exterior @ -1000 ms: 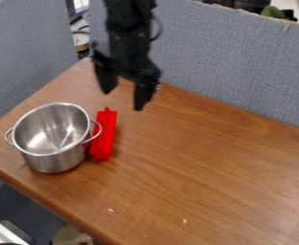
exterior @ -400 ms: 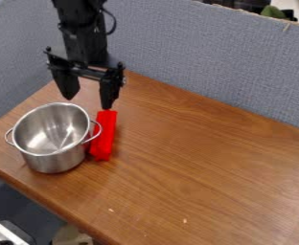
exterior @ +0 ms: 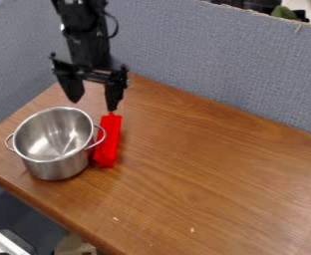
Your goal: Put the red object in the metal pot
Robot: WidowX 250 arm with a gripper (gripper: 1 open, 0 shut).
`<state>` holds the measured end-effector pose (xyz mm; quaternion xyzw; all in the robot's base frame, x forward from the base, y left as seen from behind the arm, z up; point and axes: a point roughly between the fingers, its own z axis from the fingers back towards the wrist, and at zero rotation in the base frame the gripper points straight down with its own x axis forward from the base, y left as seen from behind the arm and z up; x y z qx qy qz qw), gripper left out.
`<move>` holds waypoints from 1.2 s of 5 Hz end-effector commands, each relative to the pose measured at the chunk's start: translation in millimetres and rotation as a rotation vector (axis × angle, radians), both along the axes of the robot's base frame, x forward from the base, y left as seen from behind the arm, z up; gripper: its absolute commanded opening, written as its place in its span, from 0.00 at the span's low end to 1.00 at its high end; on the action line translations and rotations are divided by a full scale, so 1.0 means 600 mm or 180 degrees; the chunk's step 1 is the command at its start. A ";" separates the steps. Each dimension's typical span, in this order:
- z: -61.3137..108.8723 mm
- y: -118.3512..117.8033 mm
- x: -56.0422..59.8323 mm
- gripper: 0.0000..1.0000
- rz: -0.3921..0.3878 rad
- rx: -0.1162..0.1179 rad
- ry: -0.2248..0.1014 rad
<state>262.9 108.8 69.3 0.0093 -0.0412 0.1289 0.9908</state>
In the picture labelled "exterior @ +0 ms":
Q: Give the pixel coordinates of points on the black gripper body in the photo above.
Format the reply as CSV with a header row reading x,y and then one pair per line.
x,y
91,61

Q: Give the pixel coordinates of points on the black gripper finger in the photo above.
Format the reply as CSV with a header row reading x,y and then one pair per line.
x,y
71,83
115,87

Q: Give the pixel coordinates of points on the red plastic block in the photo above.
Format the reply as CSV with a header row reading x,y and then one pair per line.
x,y
106,151

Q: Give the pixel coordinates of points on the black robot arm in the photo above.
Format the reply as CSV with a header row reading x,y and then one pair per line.
x,y
88,27

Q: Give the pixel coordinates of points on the stainless steel pot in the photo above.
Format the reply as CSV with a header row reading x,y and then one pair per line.
x,y
55,141

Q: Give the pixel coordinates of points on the green object behind partition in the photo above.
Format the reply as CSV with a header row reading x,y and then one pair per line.
x,y
284,12

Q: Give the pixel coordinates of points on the grey fabric partition panel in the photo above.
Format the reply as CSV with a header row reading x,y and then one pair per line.
x,y
235,56

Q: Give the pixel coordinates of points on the white grey equipment corner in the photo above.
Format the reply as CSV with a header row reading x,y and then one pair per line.
x,y
11,248

